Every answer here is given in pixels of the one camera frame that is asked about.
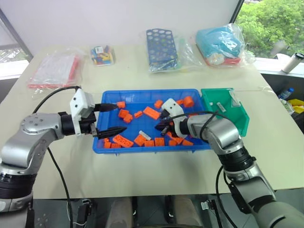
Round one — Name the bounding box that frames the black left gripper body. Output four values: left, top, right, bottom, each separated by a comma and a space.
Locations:
79, 109, 98, 136

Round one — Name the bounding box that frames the clear plastic bag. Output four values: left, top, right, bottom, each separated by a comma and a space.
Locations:
177, 35, 205, 72

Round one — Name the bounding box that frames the bag with teal cloth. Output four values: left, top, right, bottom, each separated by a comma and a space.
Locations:
195, 23, 257, 69

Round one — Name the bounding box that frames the green plastic bin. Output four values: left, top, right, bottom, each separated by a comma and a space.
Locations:
200, 87, 251, 138

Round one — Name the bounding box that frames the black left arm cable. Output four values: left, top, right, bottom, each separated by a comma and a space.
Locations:
32, 85, 82, 228

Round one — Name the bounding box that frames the flat orange brick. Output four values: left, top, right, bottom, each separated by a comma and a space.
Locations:
142, 106, 162, 120

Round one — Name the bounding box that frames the plastic bag with red strips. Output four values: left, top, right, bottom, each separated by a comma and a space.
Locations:
26, 48, 84, 90

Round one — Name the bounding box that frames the clear water bottle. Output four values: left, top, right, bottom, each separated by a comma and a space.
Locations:
278, 87, 295, 101

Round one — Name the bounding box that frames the clear plastic strip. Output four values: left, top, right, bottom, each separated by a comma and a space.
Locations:
234, 86, 272, 93

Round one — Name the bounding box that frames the blue plastic bin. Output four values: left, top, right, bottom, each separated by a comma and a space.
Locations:
92, 88, 213, 155

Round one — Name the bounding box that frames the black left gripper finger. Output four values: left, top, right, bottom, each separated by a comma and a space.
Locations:
94, 102, 119, 113
95, 126, 127, 140

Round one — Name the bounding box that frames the blue test tube rack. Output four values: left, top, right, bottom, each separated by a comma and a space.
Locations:
145, 28, 180, 72

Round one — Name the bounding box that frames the orange cylinder block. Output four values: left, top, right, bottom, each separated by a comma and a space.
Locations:
183, 95, 194, 108

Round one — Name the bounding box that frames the small bag of coloured bricks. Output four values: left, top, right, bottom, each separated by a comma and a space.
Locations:
89, 45, 117, 68

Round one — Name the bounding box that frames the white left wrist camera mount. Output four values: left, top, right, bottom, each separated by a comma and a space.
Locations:
69, 88, 96, 136

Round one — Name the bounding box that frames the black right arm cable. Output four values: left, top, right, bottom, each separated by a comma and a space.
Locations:
160, 109, 238, 228

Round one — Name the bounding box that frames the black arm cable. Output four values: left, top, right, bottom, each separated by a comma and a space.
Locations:
160, 109, 238, 228
32, 85, 82, 228

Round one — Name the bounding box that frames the long orange brick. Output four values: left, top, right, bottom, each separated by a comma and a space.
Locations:
112, 134, 134, 148

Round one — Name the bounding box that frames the white tumbler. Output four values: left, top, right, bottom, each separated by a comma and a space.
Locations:
281, 52, 304, 73

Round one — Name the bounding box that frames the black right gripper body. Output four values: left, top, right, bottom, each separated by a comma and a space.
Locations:
159, 111, 178, 138

